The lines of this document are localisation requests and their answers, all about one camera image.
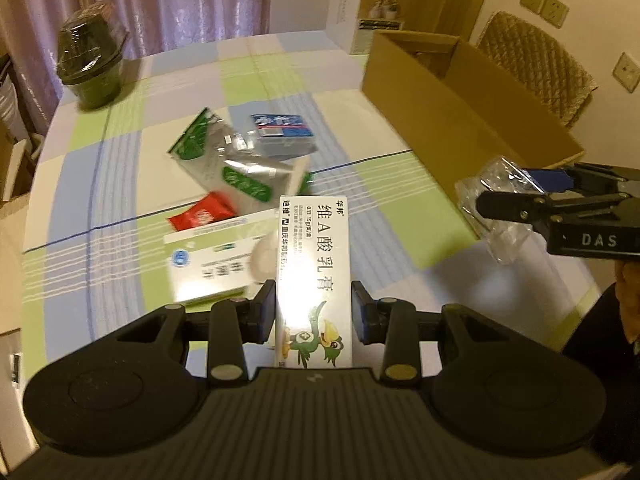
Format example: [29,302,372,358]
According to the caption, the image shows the clear plastic bag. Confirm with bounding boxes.
[454,157,544,264]

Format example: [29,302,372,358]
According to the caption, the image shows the white ointment box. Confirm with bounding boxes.
[274,196,352,368]

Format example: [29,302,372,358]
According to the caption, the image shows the red snack packet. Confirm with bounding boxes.
[168,192,236,232]

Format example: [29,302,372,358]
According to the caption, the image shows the person's hand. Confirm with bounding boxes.
[615,261,640,344]

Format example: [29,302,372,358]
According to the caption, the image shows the white blue medicine box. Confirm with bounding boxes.
[164,209,279,304]

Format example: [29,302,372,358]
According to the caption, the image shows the cardboard box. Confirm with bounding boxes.
[361,32,584,202]

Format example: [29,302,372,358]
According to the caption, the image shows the quilted chair back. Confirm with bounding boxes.
[476,11,597,128]

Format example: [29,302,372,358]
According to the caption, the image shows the green white tube box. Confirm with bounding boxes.
[295,155,312,196]

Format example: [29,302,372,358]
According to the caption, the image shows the checkered tablecloth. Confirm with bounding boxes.
[19,29,601,391]

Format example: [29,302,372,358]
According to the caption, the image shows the silver green foil pouch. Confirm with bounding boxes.
[168,107,299,216]

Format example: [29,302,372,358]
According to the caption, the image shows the white product box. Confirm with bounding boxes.
[326,0,406,54]

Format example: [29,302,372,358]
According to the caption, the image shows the dark green lidded bowl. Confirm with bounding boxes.
[56,1,129,110]

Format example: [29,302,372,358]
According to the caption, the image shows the wall switch plate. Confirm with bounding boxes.
[612,52,640,93]

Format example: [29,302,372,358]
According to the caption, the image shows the wall outlet plates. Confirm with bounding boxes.
[520,0,570,28]

